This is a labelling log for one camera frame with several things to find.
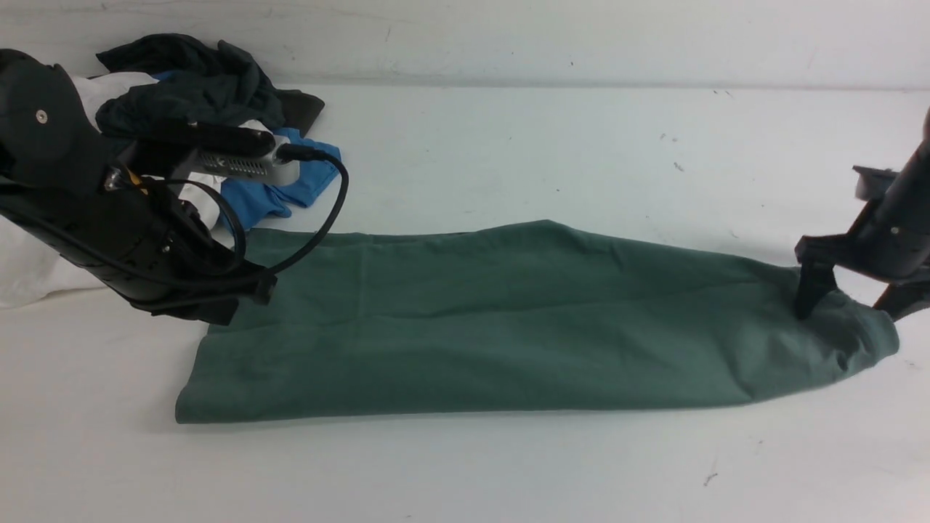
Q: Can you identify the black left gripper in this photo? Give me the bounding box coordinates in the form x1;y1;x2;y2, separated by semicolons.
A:
0;48;279;325

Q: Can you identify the dark grey shirt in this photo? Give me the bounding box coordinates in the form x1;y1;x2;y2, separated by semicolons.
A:
95;33;325;139

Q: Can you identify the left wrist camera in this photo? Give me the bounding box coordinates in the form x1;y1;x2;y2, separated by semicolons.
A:
131;120;300;181

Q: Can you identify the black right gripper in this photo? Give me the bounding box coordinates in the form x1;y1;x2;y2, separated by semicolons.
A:
793;116;929;322

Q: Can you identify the blue shirt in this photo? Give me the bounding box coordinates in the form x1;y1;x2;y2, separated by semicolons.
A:
149;69;342;235

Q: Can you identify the white shirt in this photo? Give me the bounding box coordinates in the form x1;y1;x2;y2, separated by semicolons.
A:
0;73;277;309

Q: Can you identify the green long-sleeve top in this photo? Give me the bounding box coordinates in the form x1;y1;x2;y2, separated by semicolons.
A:
175;221;899;424

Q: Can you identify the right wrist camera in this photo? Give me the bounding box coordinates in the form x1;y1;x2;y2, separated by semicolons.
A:
852;166;899;202

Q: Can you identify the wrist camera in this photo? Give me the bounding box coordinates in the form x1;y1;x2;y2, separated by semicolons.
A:
852;166;899;202
131;120;300;181

